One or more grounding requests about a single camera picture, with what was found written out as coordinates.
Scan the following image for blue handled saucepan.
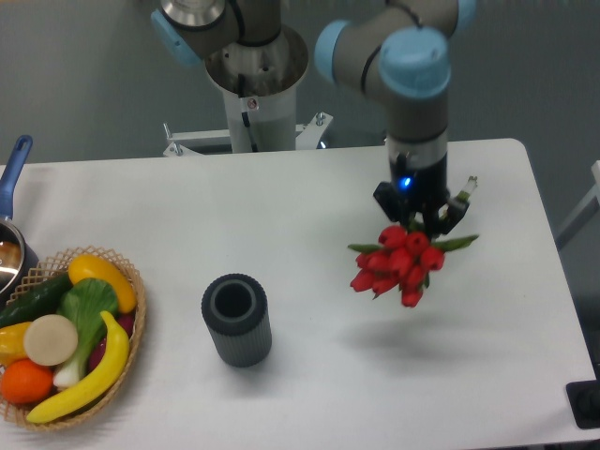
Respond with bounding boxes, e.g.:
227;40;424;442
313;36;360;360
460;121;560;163
1;135;38;308

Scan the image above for green bok choy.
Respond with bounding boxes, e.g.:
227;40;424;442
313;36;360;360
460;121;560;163
53;278;118;390

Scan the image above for green cucumber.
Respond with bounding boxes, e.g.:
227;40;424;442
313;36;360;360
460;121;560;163
1;273;72;328

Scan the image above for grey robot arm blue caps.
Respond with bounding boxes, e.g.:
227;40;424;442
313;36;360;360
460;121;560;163
151;1;476;237

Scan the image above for yellow banana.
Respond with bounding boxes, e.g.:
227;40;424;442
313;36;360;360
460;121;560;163
26;311;129;425

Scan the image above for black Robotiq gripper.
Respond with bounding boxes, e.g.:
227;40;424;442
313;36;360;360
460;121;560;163
373;154;469;235

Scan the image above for yellow bell pepper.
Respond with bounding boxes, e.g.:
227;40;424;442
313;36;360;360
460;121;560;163
0;322;32;368

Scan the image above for woven wicker basket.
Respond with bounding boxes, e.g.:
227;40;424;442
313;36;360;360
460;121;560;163
1;246;146;432

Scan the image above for dark grey ribbed vase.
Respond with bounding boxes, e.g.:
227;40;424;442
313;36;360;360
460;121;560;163
201;274;272;368

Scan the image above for dark red vegetable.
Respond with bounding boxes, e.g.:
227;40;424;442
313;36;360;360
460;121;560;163
87;313;135;372

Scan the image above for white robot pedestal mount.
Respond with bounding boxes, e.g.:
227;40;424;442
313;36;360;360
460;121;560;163
163;88;334;157

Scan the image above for white furniture frame right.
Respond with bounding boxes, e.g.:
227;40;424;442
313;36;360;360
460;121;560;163
555;160;599;251

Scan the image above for beige round disc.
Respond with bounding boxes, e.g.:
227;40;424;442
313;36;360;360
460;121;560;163
23;314;79;367

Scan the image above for red tulip bouquet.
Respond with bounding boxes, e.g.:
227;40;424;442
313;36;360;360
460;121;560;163
348;217;478;308

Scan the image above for orange fruit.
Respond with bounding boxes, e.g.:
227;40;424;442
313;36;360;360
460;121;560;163
1;359;53;404

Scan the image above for black device at edge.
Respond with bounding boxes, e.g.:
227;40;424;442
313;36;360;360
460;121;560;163
565;380;599;429

